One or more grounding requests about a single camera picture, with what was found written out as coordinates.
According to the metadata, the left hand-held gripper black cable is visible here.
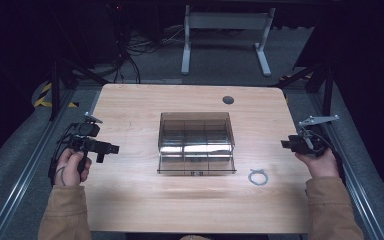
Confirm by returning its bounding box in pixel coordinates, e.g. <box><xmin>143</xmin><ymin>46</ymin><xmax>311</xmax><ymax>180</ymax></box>
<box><xmin>47</xmin><ymin>122</ymin><xmax>81</xmax><ymax>187</ymax></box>

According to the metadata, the hand-held gripper black cable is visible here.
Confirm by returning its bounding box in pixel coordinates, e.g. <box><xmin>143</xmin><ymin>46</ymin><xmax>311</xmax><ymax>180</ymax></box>
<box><xmin>47</xmin><ymin>122</ymin><xmax>81</xmax><ymax>187</ymax></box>
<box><xmin>313</xmin><ymin>131</ymin><xmax>347</xmax><ymax>185</ymax></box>

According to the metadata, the right hand-held gripper black cable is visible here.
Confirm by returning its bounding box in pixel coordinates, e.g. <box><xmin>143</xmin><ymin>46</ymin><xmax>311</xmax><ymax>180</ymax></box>
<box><xmin>313</xmin><ymin>131</ymin><xmax>347</xmax><ymax>185</ymax></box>

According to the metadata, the aluminium rail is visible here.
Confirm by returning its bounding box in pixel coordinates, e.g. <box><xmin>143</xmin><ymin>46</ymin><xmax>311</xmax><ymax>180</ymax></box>
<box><xmin>308</xmin><ymin>93</ymin><xmax>384</xmax><ymax>240</ymax></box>
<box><xmin>0</xmin><ymin>87</ymin><xmax>78</xmax><ymax>240</ymax></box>

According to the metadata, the grey metal table frame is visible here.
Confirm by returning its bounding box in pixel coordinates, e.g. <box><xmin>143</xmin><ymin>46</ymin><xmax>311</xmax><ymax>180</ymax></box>
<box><xmin>180</xmin><ymin>4</ymin><xmax>277</xmax><ymax>77</ymax></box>

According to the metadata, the black metal stand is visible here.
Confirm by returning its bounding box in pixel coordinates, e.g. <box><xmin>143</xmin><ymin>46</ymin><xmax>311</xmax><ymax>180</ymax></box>
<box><xmin>269</xmin><ymin>61</ymin><xmax>335</xmax><ymax>117</ymax></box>
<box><xmin>47</xmin><ymin>57</ymin><xmax>110</xmax><ymax>122</ymax></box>

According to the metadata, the person's left hand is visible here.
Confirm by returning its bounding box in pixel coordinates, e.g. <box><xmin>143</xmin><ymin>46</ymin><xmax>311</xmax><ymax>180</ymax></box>
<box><xmin>53</xmin><ymin>147</ymin><xmax>93</xmax><ymax>187</ymax></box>

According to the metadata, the bundle of black floor cables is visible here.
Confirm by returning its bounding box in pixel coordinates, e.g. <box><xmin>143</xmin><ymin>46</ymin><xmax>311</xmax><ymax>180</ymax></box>
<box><xmin>104</xmin><ymin>3</ymin><xmax>188</xmax><ymax>84</ymax></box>

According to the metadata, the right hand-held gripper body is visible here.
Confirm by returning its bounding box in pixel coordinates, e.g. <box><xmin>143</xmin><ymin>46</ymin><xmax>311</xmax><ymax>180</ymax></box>
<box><xmin>288</xmin><ymin>114</ymin><xmax>341</xmax><ymax>158</ymax></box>

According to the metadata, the clear plastic drawer box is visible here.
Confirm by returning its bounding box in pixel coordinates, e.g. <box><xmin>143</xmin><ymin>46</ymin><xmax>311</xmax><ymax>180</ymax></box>
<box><xmin>156</xmin><ymin>111</ymin><xmax>238</xmax><ymax>176</ymax></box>

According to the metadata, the yellow black hazard tape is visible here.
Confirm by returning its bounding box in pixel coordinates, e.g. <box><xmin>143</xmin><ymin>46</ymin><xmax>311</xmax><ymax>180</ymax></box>
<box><xmin>32</xmin><ymin>82</ymin><xmax>80</xmax><ymax>109</ymax></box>

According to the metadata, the person's right hand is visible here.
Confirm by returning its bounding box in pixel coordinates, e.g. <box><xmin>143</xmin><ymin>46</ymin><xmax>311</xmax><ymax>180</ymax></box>
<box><xmin>294</xmin><ymin>147</ymin><xmax>341</xmax><ymax>180</ymax></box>

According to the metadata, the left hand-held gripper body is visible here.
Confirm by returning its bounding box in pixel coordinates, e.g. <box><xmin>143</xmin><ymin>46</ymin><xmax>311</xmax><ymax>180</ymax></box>
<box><xmin>65</xmin><ymin>111</ymin><xmax>109</xmax><ymax>174</ymax></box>

